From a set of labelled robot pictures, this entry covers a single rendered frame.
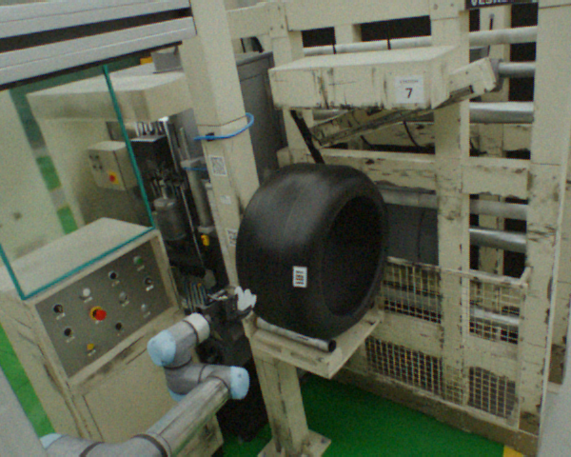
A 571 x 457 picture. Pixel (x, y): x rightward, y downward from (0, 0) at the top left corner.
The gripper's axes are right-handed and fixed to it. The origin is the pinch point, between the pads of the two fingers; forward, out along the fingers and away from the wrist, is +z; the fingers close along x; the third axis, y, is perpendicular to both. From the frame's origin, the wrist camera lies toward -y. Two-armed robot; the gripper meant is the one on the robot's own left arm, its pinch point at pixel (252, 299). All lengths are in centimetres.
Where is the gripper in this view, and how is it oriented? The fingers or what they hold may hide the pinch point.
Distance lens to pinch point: 146.6
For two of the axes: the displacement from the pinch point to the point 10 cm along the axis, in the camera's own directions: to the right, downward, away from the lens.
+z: 6.2, -3.3, 7.2
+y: -0.9, -9.3, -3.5
